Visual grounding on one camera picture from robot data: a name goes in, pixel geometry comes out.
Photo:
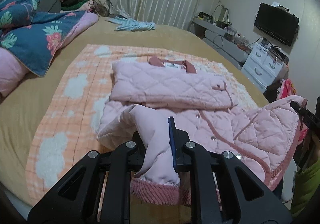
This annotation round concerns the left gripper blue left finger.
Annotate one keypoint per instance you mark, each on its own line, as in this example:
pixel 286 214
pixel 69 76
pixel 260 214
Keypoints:
pixel 138 156

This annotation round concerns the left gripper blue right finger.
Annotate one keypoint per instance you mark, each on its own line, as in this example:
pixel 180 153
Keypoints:
pixel 172 140

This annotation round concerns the orange plaid cloud blanket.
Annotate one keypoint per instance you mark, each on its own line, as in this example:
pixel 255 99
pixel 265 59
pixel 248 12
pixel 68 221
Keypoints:
pixel 70 125

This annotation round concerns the pile of clothes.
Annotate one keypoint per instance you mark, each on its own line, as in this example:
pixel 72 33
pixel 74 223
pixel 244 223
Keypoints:
pixel 99 7

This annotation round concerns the black flat television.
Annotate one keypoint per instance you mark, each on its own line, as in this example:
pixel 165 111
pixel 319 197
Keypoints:
pixel 277 23

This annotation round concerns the navy floral duvet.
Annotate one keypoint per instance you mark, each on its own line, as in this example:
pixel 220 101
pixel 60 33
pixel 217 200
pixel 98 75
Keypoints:
pixel 30 38

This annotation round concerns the light blue garment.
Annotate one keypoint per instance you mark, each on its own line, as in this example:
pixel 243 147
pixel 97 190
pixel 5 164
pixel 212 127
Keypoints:
pixel 129 24

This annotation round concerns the grey cluttered desk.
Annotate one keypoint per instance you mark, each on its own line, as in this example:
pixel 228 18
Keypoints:
pixel 214 36

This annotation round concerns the pink quilted jacket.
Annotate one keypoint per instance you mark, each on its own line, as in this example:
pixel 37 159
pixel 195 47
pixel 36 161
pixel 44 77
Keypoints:
pixel 146 94

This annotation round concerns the white drawer cabinet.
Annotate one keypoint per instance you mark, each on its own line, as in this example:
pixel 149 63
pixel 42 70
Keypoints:
pixel 262 68

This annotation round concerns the green sleeved forearm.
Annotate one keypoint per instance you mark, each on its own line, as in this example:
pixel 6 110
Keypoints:
pixel 306 183

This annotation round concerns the pink cartoon cloth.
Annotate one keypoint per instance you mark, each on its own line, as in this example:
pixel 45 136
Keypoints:
pixel 286 89

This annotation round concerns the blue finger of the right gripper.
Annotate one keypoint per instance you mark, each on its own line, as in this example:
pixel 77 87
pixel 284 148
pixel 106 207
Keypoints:
pixel 306 115

